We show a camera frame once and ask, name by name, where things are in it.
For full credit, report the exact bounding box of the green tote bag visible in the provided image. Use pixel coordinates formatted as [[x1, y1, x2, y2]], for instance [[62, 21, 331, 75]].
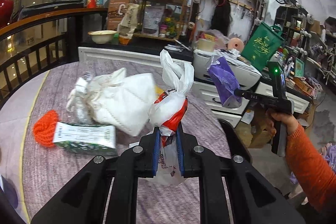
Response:
[[241, 22, 284, 72]]

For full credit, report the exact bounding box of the green white tissue box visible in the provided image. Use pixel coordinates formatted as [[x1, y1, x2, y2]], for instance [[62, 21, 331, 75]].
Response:
[[53, 122, 117, 157]]

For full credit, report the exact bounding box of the black hair wig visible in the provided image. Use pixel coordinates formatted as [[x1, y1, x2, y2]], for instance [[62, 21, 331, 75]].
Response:
[[210, 0, 231, 36]]

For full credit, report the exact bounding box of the white paper bag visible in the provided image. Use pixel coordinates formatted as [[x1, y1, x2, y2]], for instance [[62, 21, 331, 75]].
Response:
[[85, 68, 157, 137]]

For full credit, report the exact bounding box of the orange right sleeve forearm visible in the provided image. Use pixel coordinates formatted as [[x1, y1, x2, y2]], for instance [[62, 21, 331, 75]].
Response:
[[285, 125, 335, 213]]

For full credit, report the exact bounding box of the white desk drawer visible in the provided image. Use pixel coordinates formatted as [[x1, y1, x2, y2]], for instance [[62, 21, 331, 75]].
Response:
[[255, 82, 310, 115]]

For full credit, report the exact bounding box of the right hand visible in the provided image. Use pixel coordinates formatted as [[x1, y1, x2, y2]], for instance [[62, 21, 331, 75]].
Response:
[[266, 109, 299, 137]]

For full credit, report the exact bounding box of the beige tape roll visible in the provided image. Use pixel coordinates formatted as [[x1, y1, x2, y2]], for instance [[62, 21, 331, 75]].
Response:
[[197, 39, 215, 52]]

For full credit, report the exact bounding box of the white red plastic bag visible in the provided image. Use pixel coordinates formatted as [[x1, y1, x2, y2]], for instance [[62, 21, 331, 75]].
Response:
[[149, 50, 194, 186]]

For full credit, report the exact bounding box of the wooden shelf rack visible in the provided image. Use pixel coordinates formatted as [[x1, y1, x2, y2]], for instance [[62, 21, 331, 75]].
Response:
[[132, 0, 187, 42]]

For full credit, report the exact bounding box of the cream bowl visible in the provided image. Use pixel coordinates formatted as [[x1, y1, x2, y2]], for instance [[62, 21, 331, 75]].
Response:
[[88, 30, 117, 44]]

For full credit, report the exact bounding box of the beige paper snack bag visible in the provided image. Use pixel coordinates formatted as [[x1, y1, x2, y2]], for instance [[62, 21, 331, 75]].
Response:
[[117, 3, 139, 40]]

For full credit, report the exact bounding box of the orange knitted item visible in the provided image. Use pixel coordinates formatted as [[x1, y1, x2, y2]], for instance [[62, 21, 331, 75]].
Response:
[[33, 110, 59, 148]]

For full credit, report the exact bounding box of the red vase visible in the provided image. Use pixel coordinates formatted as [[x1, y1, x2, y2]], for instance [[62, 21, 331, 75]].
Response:
[[0, 0, 14, 28]]

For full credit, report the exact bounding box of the white printer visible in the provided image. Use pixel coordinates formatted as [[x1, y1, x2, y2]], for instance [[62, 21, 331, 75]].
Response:
[[193, 50, 262, 90]]

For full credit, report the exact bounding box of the purple plastic wrapper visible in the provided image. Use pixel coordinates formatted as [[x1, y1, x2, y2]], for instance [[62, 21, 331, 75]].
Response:
[[207, 55, 242, 109]]

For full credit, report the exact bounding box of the white drawer cabinet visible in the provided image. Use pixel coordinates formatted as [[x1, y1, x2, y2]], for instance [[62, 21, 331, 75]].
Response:
[[192, 81, 249, 128]]

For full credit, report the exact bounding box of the clear plastic bottle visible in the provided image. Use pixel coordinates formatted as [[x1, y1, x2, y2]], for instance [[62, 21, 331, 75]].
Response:
[[66, 72, 93, 124]]

